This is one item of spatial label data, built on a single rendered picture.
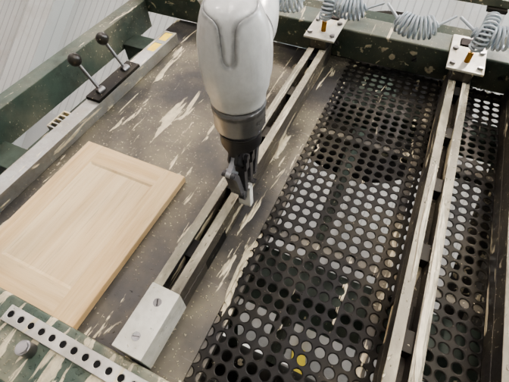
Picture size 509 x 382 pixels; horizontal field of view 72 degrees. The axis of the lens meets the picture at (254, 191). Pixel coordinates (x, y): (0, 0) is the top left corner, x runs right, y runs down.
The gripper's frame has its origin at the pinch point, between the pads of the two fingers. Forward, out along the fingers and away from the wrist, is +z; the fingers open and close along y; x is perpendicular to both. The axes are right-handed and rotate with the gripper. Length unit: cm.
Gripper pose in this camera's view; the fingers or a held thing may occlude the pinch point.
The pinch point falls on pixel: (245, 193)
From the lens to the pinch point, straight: 77.1
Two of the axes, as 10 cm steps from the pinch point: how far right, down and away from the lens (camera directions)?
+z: 0.3, 6.0, 8.0
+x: -9.1, -3.2, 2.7
